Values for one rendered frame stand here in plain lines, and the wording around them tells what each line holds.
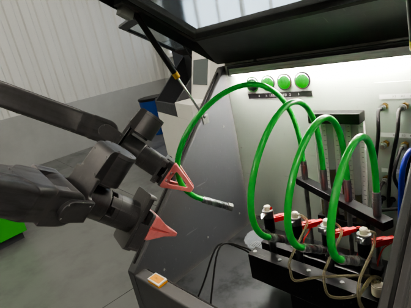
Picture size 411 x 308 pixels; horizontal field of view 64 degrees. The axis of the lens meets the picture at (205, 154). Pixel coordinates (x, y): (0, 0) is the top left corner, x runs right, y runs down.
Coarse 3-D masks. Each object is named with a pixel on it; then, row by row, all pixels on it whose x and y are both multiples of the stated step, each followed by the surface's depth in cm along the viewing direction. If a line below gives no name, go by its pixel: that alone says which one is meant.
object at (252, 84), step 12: (240, 84) 83; (252, 84) 84; (264, 84) 86; (216, 96) 81; (276, 96) 88; (204, 108) 81; (288, 108) 90; (192, 120) 80; (300, 132) 94; (180, 144) 80; (180, 156) 81; (180, 180) 82; (192, 192) 84
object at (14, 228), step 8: (0, 224) 330; (8, 224) 335; (16, 224) 341; (24, 224) 347; (0, 232) 331; (8, 232) 336; (16, 232) 341; (0, 240) 331; (8, 240) 340; (16, 240) 346; (0, 248) 335
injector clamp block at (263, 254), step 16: (256, 256) 88; (272, 256) 87; (288, 256) 88; (304, 256) 84; (256, 272) 90; (272, 272) 85; (288, 272) 81; (304, 272) 79; (320, 272) 78; (336, 272) 79; (352, 272) 76; (384, 272) 74; (288, 288) 83; (304, 288) 80; (320, 288) 76; (336, 288) 73; (352, 288) 71; (368, 288) 70; (304, 304) 82; (320, 304) 78; (336, 304) 74; (352, 304) 71; (368, 304) 68
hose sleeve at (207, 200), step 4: (204, 196) 86; (204, 200) 86; (208, 200) 86; (212, 200) 87; (216, 200) 88; (208, 204) 87; (212, 204) 87; (216, 204) 87; (220, 204) 88; (224, 204) 88; (224, 208) 89
